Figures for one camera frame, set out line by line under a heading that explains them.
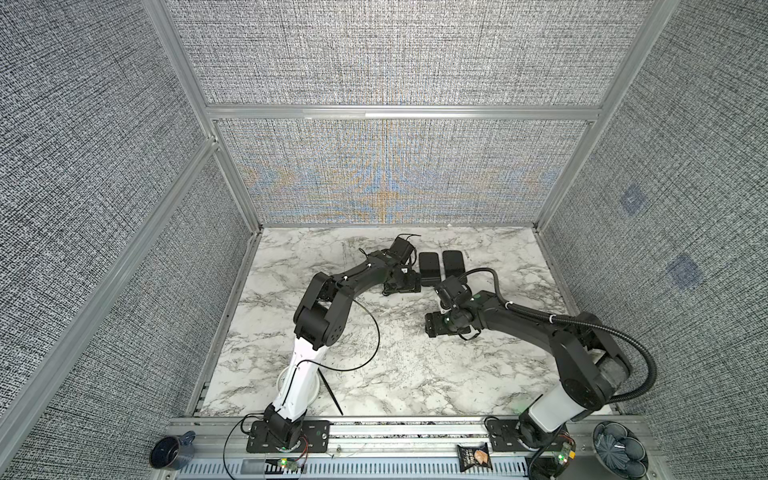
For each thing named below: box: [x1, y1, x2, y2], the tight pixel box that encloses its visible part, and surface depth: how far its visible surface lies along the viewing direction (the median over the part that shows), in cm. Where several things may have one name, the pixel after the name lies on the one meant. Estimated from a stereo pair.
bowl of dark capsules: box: [593, 421, 648, 479], surface depth 71 cm
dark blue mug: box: [149, 430, 196, 470], surface depth 70 cm
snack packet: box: [457, 442, 493, 472], surface depth 71 cm
